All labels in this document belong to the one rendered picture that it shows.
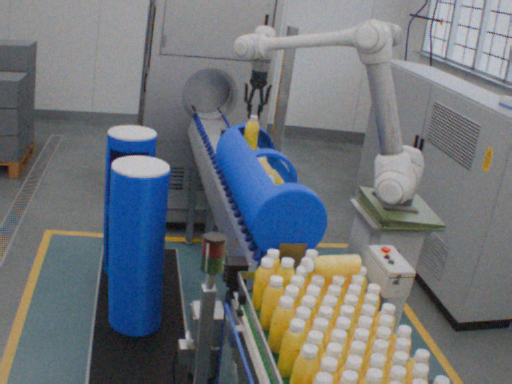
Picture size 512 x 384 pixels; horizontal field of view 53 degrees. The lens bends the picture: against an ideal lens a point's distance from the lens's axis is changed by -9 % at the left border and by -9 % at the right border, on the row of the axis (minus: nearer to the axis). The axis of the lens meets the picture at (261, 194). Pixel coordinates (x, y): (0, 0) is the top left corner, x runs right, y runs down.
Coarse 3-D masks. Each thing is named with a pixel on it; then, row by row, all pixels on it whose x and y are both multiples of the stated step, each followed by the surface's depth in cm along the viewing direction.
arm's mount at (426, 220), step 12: (360, 192) 260; (360, 204) 259; (372, 204) 246; (420, 204) 258; (372, 216) 245; (384, 216) 236; (396, 216) 239; (408, 216) 241; (420, 216) 244; (432, 216) 248; (384, 228) 235; (396, 228) 237; (408, 228) 238; (420, 228) 239; (432, 228) 241
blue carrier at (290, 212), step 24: (240, 144) 251; (264, 144) 282; (240, 168) 232; (288, 168) 246; (240, 192) 222; (264, 192) 203; (288, 192) 198; (312, 192) 203; (264, 216) 200; (288, 216) 202; (312, 216) 204; (264, 240) 204; (288, 240) 206; (312, 240) 208
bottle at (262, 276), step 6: (258, 270) 180; (264, 270) 179; (270, 270) 180; (258, 276) 180; (264, 276) 179; (270, 276) 180; (258, 282) 180; (264, 282) 179; (258, 288) 181; (264, 288) 180; (258, 294) 182; (252, 300) 184; (258, 300) 182; (258, 306) 183
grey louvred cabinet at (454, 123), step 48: (432, 96) 391; (480, 96) 360; (432, 144) 389; (480, 144) 328; (432, 192) 386; (480, 192) 326; (432, 240) 382; (480, 240) 323; (432, 288) 376; (480, 288) 335
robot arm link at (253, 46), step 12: (252, 36) 234; (264, 36) 236; (300, 36) 234; (312, 36) 235; (324, 36) 235; (336, 36) 234; (348, 36) 231; (240, 48) 232; (252, 48) 232; (264, 48) 234; (276, 48) 234; (288, 48) 235
